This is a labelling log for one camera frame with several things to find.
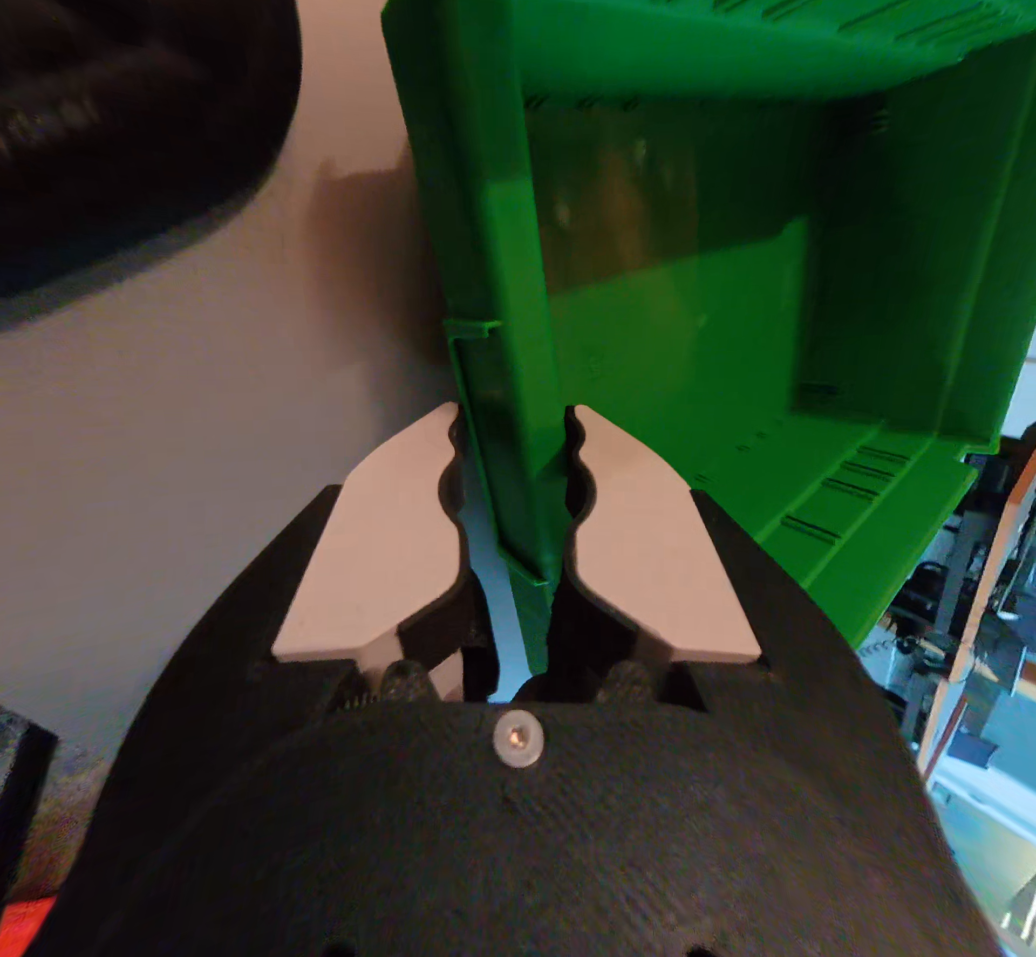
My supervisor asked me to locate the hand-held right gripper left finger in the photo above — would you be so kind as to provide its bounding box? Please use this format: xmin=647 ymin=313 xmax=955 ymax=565
xmin=272 ymin=402 xmax=471 ymax=662

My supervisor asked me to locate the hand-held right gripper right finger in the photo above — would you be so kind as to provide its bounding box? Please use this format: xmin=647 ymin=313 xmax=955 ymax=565
xmin=564 ymin=404 xmax=764 ymax=664

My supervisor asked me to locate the green plastic bin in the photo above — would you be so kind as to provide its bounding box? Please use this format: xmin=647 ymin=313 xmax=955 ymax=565
xmin=380 ymin=0 xmax=1036 ymax=675

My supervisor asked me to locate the wooden top desk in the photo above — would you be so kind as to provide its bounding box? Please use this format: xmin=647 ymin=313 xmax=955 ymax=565
xmin=918 ymin=447 xmax=1036 ymax=772

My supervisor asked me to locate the black mesh chair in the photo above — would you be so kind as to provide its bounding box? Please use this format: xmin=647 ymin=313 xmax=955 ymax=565
xmin=0 ymin=0 xmax=303 ymax=320

